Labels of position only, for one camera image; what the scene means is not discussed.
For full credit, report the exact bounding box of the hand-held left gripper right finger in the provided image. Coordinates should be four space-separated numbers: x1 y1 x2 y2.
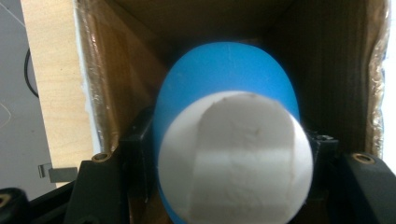
305 130 396 224

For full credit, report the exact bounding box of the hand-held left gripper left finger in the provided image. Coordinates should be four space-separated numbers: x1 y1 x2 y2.
63 105 159 224

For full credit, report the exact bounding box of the blue cardboard box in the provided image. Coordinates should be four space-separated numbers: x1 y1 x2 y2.
74 0 390 224

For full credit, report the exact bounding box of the blue bottle with white cap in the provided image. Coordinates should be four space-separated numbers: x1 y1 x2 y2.
151 41 315 224

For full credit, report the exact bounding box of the grey flat piece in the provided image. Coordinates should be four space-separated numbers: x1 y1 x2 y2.
37 162 78 184

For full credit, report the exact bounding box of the black floor cable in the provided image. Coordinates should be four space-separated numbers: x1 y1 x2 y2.
23 48 40 99

